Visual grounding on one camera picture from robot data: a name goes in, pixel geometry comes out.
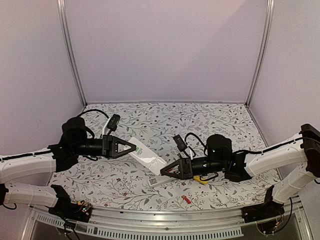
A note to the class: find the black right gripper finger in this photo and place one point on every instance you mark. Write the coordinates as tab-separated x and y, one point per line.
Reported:
175	174
174	165

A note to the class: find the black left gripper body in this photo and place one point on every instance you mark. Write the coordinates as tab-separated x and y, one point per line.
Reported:
106	146

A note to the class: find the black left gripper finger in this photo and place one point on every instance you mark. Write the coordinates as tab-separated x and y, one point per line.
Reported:
120	143
116	153

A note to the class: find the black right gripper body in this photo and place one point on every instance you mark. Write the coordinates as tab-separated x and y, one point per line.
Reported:
188	169

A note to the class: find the yellow handled screwdriver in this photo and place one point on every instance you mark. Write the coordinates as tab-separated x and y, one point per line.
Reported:
198	179

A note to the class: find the white remote with green buttons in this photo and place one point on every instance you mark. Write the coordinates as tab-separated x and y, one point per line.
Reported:
146	157

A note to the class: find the narrow white remote control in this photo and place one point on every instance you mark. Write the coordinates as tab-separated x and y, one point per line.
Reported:
159	180

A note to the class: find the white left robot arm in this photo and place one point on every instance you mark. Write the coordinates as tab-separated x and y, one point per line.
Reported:
76	140

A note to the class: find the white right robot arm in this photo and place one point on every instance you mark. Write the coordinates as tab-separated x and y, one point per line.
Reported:
303	149

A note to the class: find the floral patterned table mat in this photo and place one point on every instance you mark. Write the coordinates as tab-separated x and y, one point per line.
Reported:
122	183

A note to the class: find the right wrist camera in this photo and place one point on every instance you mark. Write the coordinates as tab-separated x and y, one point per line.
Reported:
183	147

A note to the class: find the aluminium front rail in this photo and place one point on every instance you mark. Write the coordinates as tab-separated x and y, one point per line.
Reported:
211	224

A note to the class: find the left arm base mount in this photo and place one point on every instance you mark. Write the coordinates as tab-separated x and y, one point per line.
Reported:
67	210

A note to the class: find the left aluminium corner post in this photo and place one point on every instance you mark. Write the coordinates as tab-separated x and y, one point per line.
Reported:
62	12

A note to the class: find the aluminium corner post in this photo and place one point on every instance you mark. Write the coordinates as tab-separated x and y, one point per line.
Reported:
62	12
262	51

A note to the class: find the right aluminium corner post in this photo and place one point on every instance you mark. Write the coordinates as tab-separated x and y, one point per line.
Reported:
262	51

